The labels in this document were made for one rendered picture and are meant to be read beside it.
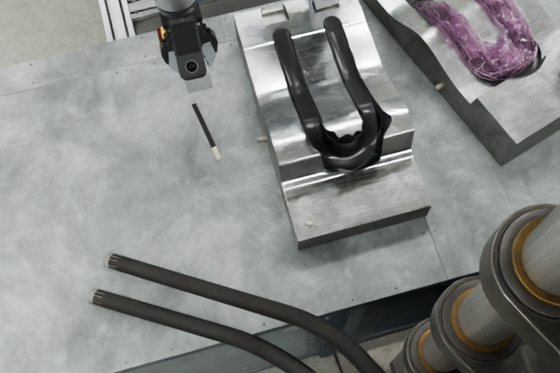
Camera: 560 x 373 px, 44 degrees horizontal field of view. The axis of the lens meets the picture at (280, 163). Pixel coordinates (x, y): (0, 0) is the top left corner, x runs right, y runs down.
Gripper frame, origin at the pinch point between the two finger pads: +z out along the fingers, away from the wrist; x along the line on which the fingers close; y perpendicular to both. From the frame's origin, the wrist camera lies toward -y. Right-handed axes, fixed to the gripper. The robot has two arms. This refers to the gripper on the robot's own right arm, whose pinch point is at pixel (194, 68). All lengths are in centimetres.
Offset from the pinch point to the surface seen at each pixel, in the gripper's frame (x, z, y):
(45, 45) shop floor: 50, 95, 83
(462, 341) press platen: -21, -35, -64
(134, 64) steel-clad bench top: 12.4, 15.0, 13.9
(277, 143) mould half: -11.2, 1.4, -19.0
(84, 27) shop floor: 35, 95, 87
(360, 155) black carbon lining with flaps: -26.3, 7.7, -22.9
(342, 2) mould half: -33.2, 6.0, 10.6
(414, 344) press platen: -21, -9, -61
